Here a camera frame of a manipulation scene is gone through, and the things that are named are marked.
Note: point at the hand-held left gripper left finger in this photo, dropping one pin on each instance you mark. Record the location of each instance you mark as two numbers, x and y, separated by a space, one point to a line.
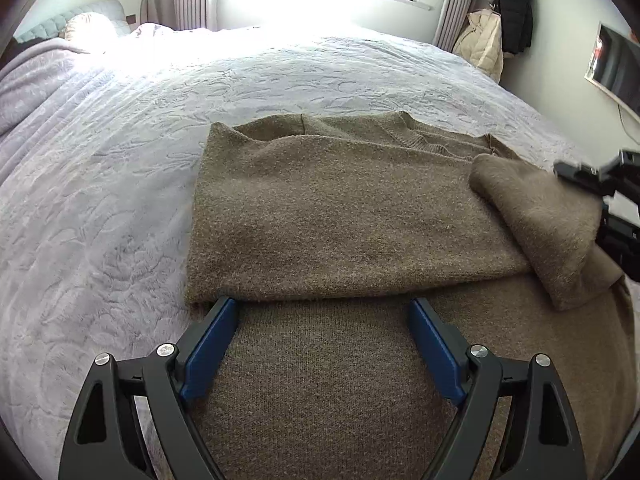
210 350

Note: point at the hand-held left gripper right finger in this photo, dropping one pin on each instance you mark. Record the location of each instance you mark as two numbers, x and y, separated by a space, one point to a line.
435 350

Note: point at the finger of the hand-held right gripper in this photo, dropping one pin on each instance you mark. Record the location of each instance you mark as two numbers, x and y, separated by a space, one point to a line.
580 176

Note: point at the brown knit sweater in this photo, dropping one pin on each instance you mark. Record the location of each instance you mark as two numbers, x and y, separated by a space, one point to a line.
325 210

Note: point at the beige hanging jacket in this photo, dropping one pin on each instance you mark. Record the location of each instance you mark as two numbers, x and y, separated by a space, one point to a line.
482 45

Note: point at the black hanging jacket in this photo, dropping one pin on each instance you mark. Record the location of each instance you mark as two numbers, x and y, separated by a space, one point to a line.
515 10

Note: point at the white embossed bedspread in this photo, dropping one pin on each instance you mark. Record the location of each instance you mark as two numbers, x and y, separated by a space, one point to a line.
150 135

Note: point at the lavender fleece blanket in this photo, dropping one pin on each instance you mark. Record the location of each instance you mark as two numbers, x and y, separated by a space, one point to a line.
35 80

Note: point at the cream pillow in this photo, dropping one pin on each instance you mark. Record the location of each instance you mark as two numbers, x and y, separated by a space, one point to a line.
90 30

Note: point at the pale quilted headboard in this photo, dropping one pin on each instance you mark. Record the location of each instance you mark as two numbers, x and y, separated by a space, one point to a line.
55 17

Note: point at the wall mounted television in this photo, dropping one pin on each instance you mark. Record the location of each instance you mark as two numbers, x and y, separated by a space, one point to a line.
617 67

